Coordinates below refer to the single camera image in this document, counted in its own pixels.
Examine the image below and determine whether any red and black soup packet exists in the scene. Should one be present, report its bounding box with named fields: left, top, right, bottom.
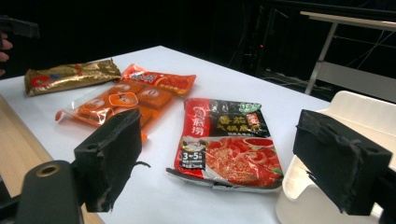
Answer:
left=165, top=97, right=285, bottom=192

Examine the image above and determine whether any cream plastic rack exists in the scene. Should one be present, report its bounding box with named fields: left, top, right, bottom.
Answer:
left=275, top=90, right=396, bottom=224

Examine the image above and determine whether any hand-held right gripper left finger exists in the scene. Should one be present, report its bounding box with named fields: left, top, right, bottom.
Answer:
left=73, top=107, right=144, bottom=214

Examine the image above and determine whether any clear packet of orange blocks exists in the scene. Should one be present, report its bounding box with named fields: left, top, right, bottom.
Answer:
left=54, top=81, right=180, bottom=143

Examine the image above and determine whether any small red sauce packet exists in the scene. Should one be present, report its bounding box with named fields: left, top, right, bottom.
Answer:
left=120, top=63, right=197, bottom=97

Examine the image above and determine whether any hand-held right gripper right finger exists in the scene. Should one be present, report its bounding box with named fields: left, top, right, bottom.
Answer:
left=292, top=108, right=393, bottom=217

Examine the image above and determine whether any white metal-framed desk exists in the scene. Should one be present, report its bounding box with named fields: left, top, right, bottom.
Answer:
left=299, top=10, right=396, bottom=104

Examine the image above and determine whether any brown paper bag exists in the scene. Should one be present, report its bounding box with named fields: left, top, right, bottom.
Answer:
left=23, top=58, right=122, bottom=97

